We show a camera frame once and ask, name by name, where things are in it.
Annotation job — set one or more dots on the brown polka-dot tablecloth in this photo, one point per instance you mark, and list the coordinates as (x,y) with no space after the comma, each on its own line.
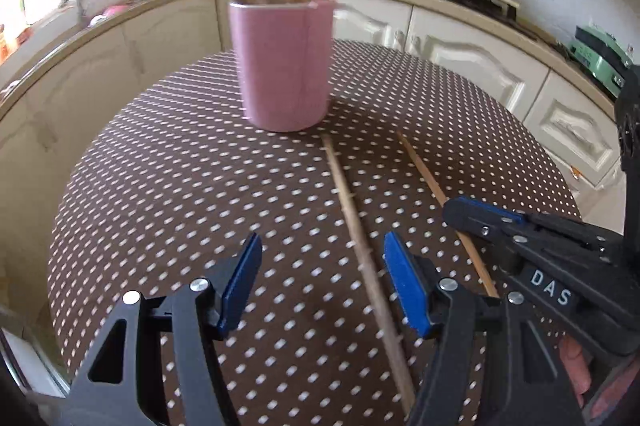
(200,186)

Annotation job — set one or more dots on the long wooden chopstick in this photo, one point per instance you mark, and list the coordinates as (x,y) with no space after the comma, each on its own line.
(360,236)
(422,171)

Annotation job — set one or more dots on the cream base cabinet under sink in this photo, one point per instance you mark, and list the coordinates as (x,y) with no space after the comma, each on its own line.
(100,76)

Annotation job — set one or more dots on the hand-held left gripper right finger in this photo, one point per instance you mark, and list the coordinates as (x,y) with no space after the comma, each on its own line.
(407,291)

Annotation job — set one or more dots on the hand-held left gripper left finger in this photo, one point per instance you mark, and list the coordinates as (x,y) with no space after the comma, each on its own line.
(240,291)

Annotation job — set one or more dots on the cream base cabinet under hob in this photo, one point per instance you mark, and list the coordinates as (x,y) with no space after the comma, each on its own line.
(475,56)

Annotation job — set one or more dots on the red plastic bowl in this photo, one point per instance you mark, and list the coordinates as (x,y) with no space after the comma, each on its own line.
(114,10)

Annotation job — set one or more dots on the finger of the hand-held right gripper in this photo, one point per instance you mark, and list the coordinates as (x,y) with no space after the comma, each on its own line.
(500,211)
(492,238)

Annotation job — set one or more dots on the green countertop appliance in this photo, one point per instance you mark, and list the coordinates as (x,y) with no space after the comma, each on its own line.
(597,51)

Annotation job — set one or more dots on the person's right hand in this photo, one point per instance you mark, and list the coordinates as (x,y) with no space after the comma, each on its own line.
(575,366)

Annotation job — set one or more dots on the pink cup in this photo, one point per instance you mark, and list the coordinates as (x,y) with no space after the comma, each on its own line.
(280,66)

